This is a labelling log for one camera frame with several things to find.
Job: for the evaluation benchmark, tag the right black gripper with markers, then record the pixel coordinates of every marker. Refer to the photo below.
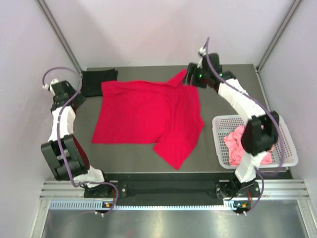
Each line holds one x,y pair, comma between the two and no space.
192,70

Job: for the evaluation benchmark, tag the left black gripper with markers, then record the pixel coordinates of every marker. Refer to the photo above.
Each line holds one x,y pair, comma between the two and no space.
80,99

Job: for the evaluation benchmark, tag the red polo t shirt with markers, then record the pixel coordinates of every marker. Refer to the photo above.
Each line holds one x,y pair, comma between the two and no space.
165,114

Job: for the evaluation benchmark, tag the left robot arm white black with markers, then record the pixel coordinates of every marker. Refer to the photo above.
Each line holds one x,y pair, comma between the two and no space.
63,149

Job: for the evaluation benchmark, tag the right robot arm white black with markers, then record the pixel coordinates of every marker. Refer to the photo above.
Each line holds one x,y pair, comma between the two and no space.
261,131

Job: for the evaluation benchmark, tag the folded black t shirt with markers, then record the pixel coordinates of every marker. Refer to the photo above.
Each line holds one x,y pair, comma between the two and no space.
92,81

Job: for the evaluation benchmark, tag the white perforated plastic basket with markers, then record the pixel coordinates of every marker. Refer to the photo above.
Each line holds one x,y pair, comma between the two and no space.
224,125

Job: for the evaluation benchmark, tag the pink crumpled t shirt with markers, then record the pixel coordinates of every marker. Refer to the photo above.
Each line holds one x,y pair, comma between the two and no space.
233,143

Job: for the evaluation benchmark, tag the left aluminium corner post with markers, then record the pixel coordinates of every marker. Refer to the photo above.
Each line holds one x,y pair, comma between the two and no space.
43,6

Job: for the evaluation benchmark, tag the aluminium corner post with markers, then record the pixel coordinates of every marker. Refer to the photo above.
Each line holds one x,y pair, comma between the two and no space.
43,6
295,5

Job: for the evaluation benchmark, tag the slotted grey cable duct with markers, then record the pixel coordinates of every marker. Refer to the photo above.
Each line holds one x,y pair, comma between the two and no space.
99,205

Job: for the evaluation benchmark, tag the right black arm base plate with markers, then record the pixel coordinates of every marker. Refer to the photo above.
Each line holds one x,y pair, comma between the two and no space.
223,191

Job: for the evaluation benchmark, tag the right aluminium corner post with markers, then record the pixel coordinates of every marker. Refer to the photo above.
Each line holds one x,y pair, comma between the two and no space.
295,5

